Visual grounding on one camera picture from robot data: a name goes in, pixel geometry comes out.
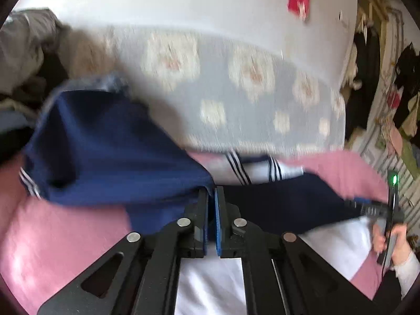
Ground hanging black clothes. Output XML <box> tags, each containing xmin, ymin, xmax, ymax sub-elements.
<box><xmin>344</xmin><ymin>26</ymin><xmax>383</xmax><ymax>133</ymax></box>

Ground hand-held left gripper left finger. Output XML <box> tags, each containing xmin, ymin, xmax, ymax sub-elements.
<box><xmin>38</xmin><ymin>187</ymin><xmax>209</xmax><ymax>315</ymax></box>

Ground white and navy baseball jacket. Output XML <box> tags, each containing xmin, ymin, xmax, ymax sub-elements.
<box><xmin>19</xmin><ymin>75</ymin><xmax>378</xmax><ymax>315</ymax></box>

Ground grey garment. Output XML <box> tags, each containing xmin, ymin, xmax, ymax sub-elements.
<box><xmin>0</xmin><ymin>8</ymin><xmax>64</xmax><ymax>94</ymax></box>

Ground hanging dark clothes bundle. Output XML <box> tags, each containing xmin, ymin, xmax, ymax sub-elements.
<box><xmin>392</xmin><ymin>43</ymin><xmax>420</xmax><ymax>106</ymax></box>

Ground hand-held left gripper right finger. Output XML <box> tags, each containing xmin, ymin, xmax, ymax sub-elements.
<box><xmin>214</xmin><ymin>186</ymin><xmax>379</xmax><ymax>315</ymax></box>

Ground person's right hand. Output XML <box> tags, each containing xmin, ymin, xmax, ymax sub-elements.
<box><xmin>372</xmin><ymin>222</ymin><xmax>411</xmax><ymax>265</ymax></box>

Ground pink blanket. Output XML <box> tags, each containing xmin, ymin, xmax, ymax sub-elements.
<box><xmin>0</xmin><ymin>150</ymin><xmax>409</xmax><ymax>315</ymax></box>

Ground person's right forearm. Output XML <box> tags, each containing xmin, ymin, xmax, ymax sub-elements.
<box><xmin>393</xmin><ymin>250</ymin><xmax>418</xmax><ymax>300</ymax></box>

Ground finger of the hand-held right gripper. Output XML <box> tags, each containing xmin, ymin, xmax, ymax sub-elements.
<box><xmin>344</xmin><ymin>197</ymin><xmax>389</xmax><ymax>219</ymax></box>

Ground floral fabric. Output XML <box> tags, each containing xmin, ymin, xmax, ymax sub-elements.
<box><xmin>376</xmin><ymin>112</ymin><xmax>420</xmax><ymax>171</ymax></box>

